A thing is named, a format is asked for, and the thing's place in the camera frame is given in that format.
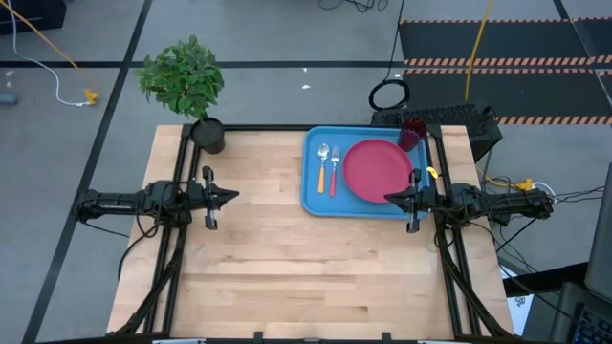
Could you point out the green leafy plant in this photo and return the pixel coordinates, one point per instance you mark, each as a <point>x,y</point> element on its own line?
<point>184,76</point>

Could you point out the blue plastic tray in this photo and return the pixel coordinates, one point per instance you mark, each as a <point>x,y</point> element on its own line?
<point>311,200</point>

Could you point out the black perforated crate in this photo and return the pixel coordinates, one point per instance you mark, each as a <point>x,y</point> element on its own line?
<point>454,114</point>

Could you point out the dark red cup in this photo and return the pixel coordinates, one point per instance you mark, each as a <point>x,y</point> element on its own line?
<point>412,134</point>

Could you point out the grey monitor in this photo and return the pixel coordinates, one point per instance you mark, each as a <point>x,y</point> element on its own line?
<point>602,248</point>

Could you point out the black hazard striped mat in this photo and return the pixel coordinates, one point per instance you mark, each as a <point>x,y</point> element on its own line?
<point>526,43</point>

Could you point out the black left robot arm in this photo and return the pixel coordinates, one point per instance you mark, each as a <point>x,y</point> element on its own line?
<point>115,203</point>

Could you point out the black metal table frame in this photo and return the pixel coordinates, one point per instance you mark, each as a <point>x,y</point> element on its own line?
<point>263,127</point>

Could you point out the white printed sheet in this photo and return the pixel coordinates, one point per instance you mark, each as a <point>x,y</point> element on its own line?
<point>518,306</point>

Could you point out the black plant pot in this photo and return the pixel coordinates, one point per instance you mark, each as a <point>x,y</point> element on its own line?
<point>208,136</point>

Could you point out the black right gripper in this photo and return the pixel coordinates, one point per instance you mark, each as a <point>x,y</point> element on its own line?
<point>432,199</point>

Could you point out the black keyboard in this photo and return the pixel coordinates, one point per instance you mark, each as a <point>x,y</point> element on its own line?
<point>593,329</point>

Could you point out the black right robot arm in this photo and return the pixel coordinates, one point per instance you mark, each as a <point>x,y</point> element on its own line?
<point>507,203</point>

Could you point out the black box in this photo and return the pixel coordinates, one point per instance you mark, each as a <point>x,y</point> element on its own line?
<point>28,14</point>

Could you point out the red round plate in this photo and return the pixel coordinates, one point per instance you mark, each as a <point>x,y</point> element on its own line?
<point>378,169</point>

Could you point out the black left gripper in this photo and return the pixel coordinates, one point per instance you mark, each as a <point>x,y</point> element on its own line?
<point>198,196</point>

